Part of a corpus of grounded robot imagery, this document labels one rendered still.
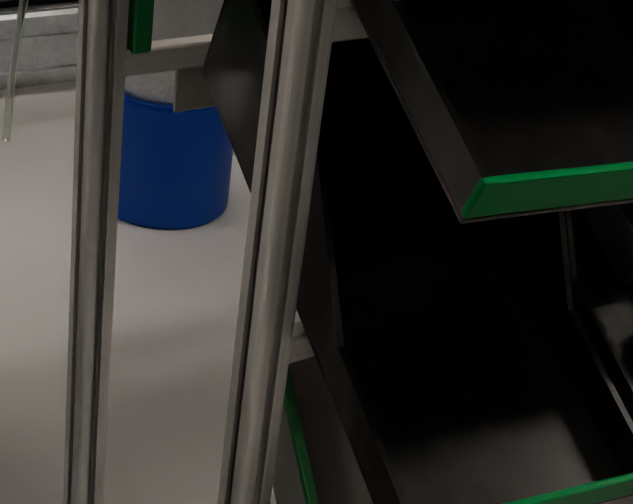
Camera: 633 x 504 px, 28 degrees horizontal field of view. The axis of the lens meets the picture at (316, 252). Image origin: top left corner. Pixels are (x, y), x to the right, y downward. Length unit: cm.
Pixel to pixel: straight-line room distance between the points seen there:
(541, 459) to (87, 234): 28
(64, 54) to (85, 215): 112
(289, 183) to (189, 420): 63
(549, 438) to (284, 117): 20
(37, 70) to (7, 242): 45
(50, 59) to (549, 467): 131
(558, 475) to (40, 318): 77
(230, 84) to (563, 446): 24
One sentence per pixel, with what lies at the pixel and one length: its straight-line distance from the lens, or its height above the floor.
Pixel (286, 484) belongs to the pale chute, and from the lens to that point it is 65.
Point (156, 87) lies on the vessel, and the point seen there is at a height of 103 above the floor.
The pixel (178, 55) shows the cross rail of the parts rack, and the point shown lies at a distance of 69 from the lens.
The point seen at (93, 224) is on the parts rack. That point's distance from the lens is 71.
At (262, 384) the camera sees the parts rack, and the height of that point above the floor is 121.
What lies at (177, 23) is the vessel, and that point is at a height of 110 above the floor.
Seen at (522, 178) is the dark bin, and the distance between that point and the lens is 45.
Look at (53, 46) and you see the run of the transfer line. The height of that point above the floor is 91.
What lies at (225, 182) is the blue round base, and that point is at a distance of 146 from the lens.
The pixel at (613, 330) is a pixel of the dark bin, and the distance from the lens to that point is 68.
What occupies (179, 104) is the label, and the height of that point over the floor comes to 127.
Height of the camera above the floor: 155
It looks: 29 degrees down
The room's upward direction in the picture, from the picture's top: 8 degrees clockwise
